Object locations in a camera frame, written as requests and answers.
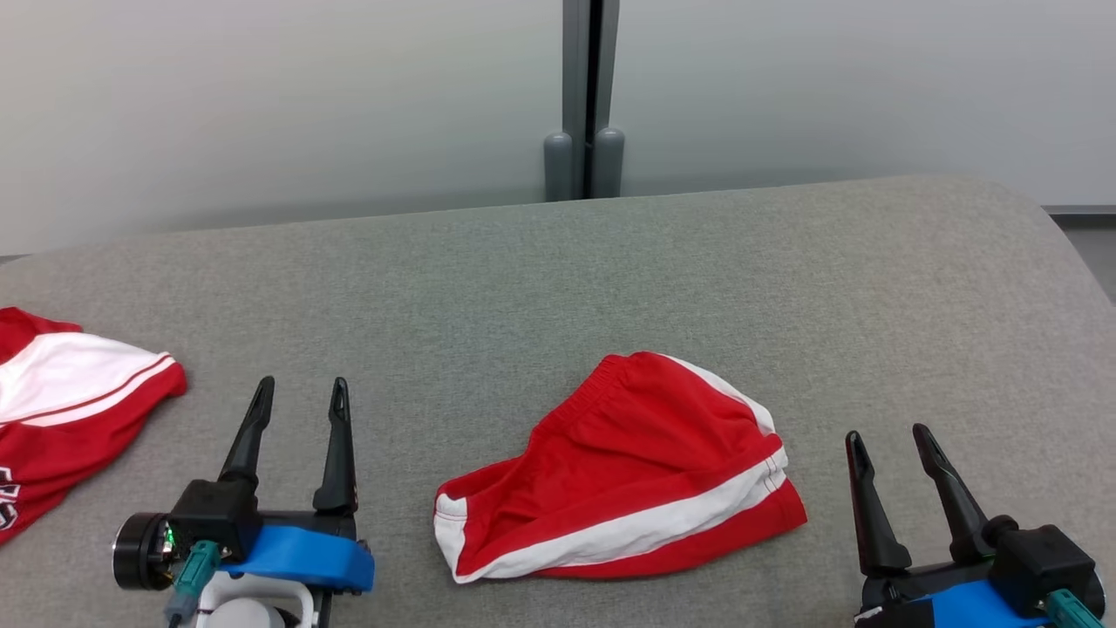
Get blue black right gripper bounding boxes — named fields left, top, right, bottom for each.
left=846, top=423, right=1060, bottom=628

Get grey partition post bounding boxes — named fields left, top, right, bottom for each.
left=562, top=0, right=620, bottom=200

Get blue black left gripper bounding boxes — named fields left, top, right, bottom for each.
left=112, top=377, right=377, bottom=596

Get grey cylindrical post foot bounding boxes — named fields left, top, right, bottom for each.
left=544, top=131, right=576, bottom=202
left=591, top=127, right=625, bottom=199

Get red basketball jersey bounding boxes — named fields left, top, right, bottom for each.
left=0, top=307, right=188, bottom=546

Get red shorts with white stripe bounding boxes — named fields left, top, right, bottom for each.
left=433, top=351, right=808, bottom=584

